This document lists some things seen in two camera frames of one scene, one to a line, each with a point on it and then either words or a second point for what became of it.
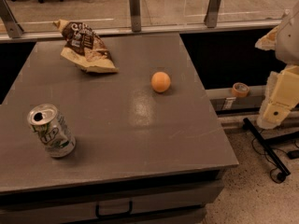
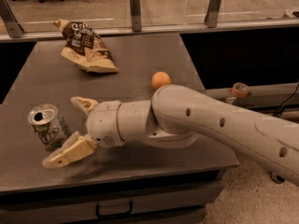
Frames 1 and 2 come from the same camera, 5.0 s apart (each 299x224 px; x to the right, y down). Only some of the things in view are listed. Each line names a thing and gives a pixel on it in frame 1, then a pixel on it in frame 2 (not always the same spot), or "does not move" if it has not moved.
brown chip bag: (84, 48) does not move
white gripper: (289, 41) to (103, 124)
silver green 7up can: (51, 130) does not move
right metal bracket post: (212, 10) does not move
